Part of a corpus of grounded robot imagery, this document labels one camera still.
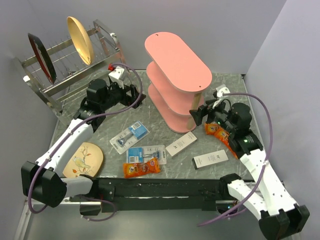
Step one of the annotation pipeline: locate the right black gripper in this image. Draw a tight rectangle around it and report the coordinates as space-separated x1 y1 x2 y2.
189 97 236 135

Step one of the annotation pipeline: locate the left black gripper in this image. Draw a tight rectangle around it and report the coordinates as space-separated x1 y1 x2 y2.
100 79 146 111

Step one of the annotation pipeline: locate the pink three-tier shelf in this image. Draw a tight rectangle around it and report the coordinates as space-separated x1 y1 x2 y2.
144 32 212 134

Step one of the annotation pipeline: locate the blue razor blister pack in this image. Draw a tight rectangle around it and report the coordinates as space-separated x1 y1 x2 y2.
109 121 150 155
126 145 167 165

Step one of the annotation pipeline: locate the white razor box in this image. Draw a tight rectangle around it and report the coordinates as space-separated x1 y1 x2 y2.
165 131 197 157
191 150 229 170

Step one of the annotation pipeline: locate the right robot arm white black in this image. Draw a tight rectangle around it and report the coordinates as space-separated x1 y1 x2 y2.
190 100 310 240

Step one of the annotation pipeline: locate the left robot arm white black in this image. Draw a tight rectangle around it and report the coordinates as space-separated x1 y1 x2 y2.
21 79 146 213

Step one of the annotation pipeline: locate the orange razor bag right upper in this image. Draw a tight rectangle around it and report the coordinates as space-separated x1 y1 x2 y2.
204 123 229 138

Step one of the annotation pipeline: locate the orange razor bag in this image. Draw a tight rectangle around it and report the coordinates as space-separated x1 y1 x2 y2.
123 157 161 179
204 123 229 138
214 128 238 159

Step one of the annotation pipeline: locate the orange razor bag right lower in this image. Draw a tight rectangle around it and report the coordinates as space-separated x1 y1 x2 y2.
214 128 238 159

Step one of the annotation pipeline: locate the metal dish rack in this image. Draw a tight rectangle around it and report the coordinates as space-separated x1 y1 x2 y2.
13 19 126 125

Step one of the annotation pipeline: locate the yellow wooden plate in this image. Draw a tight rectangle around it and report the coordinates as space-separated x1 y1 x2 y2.
67 16 95 65

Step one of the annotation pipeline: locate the orange razor bag front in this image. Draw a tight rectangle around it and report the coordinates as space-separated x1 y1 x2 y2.
123 157 161 179

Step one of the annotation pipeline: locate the bird painted wooden plate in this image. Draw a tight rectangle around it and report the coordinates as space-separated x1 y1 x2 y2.
62 142 104 178

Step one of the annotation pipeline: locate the black red plate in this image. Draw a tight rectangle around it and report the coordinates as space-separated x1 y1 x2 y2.
27 33 57 85

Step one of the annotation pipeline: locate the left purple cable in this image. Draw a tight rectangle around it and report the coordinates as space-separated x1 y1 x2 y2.
26 62 144 222

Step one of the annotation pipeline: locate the purple cable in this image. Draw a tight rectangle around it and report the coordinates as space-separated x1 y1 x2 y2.
26 62 144 222
197 92 274 227

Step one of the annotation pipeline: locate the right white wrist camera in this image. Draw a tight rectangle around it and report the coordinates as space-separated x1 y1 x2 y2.
213 84 230 101

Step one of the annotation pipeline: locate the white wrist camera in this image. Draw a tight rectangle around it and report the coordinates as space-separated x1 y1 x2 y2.
108 64 127 89
213 84 230 101

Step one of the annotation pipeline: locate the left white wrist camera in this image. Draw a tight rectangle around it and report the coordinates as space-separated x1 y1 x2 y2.
108 64 127 89

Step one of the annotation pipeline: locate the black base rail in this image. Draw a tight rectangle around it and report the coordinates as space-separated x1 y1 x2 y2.
68 174 253 216

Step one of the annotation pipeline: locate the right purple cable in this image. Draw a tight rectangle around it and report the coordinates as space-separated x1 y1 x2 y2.
197 92 274 227

